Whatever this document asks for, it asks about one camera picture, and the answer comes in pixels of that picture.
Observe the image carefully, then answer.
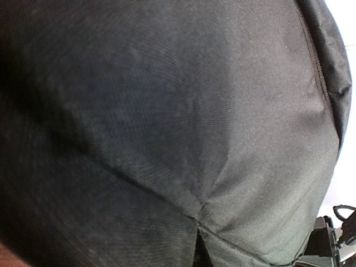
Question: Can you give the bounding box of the black student backpack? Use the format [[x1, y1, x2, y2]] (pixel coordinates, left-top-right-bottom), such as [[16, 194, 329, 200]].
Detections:
[[1, 1, 352, 266]]

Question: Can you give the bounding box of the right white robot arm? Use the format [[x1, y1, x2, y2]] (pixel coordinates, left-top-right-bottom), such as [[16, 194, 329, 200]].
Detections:
[[295, 205, 355, 267]]

